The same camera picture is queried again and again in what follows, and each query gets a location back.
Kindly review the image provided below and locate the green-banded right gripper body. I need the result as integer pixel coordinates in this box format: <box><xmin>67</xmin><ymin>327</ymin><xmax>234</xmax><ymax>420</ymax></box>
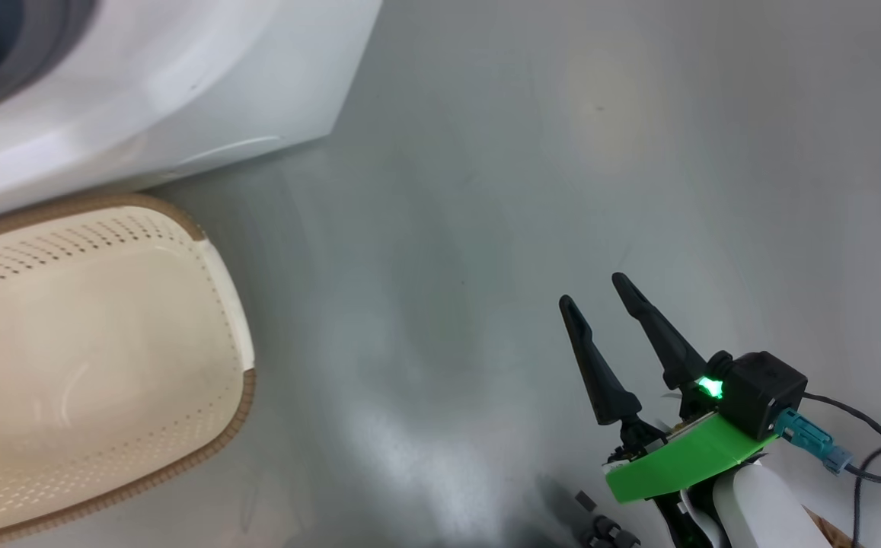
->
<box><xmin>602</xmin><ymin>390</ymin><xmax>780</xmax><ymax>548</ymax></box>

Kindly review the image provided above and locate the grey rubber door seal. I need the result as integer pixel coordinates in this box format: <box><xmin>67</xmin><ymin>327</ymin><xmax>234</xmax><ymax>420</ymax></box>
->
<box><xmin>0</xmin><ymin>0</ymin><xmax>98</xmax><ymax>126</ymax></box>

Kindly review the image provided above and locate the round white filter cover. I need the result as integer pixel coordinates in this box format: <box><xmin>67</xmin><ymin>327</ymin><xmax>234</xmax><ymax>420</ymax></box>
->
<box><xmin>170</xmin><ymin>135</ymin><xmax>285</xmax><ymax>172</ymax></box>

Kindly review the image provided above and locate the cream perforated laundry basket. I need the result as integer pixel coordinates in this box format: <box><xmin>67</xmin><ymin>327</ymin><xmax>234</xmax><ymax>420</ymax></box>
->
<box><xmin>0</xmin><ymin>192</ymin><xmax>257</xmax><ymax>546</ymax></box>

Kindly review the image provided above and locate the teal-plug right camera cable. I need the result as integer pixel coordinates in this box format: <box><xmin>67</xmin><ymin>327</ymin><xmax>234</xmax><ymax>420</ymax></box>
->
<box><xmin>774</xmin><ymin>407</ymin><xmax>881</xmax><ymax>488</ymax></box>

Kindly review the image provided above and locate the white front-load washing machine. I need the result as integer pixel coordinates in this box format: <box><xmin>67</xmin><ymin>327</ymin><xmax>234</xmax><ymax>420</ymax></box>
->
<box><xmin>0</xmin><ymin>0</ymin><xmax>384</xmax><ymax>229</ymax></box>

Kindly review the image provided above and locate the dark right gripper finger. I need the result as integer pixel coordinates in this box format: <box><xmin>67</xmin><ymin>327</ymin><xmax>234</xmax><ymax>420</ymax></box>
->
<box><xmin>559</xmin><ymin>295</ymin><xmax>643</xmax><ymax>427</ymax></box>
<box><xmin>611</xmin><ymin>272</ymin><xmax>708</xmax><ymax>393</ymax></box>

